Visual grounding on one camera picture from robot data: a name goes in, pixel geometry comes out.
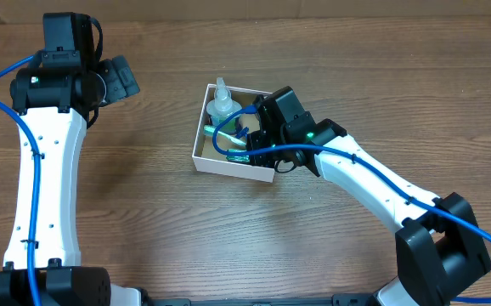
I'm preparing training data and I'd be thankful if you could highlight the green toothbrush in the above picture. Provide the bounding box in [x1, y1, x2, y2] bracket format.
[203, 125, 246, 148]

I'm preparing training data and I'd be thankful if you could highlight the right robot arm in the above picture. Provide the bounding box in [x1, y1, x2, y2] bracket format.
[247, 87, 491, 306]

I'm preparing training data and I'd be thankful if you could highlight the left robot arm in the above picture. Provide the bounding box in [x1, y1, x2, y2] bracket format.
[0, 12, 150, 306]

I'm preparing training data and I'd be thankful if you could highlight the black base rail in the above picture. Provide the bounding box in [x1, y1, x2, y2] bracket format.
[144, 293, 380, 306]

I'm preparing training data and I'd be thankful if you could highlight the right blue cable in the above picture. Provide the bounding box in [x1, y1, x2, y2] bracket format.
[212, 105, 491, 304]

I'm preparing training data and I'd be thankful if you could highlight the green soap packet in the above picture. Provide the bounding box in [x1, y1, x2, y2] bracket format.
[226, 149, 251, 164]

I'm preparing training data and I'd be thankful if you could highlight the white cardboard box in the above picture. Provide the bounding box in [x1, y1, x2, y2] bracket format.
[192, 83, 275, 183]

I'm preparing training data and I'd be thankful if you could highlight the blue cable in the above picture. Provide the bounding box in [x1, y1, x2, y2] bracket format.
[0, 54, 45, 306]
[212, 105, 491, 304]

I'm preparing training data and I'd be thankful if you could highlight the left blue cable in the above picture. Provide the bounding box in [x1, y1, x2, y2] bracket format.
[0, 54, 45, 306]

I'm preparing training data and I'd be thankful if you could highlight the clear soap pump bottle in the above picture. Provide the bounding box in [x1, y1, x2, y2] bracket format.
[206, 77, 241, 126]

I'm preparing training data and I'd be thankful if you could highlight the blue disposable razor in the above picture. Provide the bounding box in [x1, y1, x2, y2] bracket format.
[235, 127, 249, 139]

